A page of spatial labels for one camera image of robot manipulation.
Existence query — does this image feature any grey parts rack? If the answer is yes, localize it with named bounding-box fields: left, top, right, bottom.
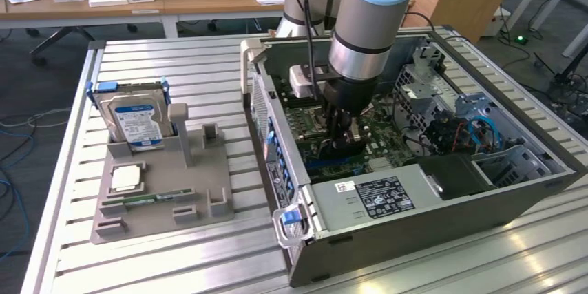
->
left=91, top=102, right=238, bottom=246

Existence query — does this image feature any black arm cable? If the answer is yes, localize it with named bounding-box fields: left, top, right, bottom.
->
left=283, top=0, right=324, bottom=99

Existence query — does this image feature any white floor cable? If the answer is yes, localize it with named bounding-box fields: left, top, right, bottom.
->
left=0, top=107, right=74, bottom=129

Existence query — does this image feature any green motherboard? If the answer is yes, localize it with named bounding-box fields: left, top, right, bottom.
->
left=271, top=76, right=422, bottom=185

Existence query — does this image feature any blue wire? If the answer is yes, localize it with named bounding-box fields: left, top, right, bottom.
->
left=467, top=116, right=506, bottom=153

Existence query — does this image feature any hard disk with blue label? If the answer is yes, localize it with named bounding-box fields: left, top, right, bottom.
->
left=84, top=78, right=180, bottom=153

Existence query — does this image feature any green RAM stick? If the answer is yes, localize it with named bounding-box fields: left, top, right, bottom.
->
left=103, top=189, right=194, bottom=206

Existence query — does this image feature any open dark PC case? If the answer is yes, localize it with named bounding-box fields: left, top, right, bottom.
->
left=239, top=26, right=587, bottom=289

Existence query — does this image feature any silver CPU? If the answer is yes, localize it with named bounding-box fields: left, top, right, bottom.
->
left=111, top=165, right=144, bottom=192

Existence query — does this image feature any blue floor cable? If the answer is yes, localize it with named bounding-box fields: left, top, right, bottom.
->
left=0, top=127, right=34, bottom=259

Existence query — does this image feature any low silver disk bay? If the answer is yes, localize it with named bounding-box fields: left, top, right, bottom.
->
left=471, top=145, right=554, bottom=187

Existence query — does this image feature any CPU socket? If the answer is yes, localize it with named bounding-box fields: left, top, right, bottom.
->
left=311, top=105, right=330, bottom=134

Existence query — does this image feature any tall perforated metal disk bay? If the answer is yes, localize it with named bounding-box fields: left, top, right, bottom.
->
left=392, top=44, right=462, bottom=138

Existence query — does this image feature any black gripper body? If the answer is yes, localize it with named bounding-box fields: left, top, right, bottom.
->
left=323, top=78, right=382, bottom=115

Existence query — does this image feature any black cable behind case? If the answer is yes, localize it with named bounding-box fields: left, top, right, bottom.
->
left=403, top=11, right=456, bottom=39

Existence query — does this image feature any black chair base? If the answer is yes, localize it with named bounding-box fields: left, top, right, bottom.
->
left=27, top=23, right=140, bottom=66

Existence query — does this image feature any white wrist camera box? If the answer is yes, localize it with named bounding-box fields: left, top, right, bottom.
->
left=288, top=63, right=330, bottom=99

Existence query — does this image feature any grey power supply unit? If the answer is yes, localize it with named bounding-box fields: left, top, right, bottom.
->
left=310, top=165, right=446, bottom=233

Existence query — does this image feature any red wire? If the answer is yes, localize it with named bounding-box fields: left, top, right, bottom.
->
left=451, top=124, right=463, bottom=153

